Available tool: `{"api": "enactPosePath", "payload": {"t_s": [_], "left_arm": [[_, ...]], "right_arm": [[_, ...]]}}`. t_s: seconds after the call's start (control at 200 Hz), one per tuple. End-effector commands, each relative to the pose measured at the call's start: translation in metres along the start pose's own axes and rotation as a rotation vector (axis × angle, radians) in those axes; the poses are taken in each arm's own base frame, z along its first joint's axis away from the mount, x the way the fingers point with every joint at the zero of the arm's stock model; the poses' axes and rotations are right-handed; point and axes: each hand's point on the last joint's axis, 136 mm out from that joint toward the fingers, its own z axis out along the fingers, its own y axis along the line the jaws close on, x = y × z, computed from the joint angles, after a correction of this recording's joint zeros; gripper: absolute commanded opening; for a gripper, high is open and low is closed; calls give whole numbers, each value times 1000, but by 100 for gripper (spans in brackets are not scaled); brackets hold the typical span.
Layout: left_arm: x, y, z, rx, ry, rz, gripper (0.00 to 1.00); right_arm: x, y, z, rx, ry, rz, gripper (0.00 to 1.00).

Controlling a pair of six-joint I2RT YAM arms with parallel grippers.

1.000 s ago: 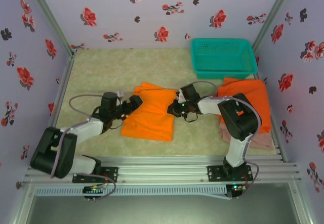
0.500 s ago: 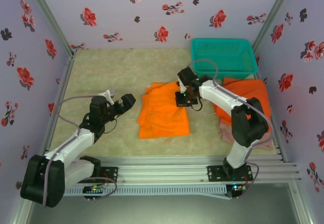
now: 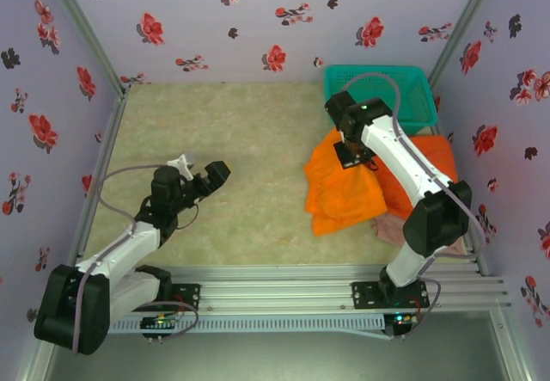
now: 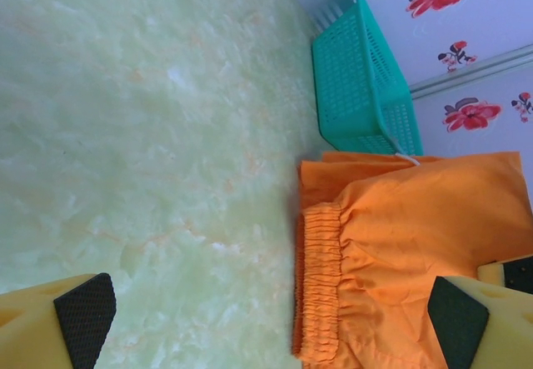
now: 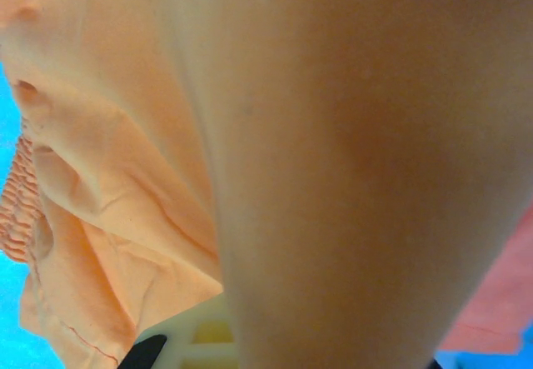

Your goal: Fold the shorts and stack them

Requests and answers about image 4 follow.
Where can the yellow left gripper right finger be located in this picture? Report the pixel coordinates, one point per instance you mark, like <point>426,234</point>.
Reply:
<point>499,331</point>

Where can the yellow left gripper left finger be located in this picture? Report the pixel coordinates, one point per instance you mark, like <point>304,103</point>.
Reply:
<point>41,327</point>

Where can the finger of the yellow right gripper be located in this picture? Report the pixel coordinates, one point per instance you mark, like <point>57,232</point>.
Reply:
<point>514,275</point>

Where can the pale green fuzzy mat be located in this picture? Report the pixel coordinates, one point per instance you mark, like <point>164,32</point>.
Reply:
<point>125,136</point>

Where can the teal plastic basket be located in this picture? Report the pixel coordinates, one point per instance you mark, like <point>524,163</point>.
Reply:
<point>354,86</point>

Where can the aluminium corner post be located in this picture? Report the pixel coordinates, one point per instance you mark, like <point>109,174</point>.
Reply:
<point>479,71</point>

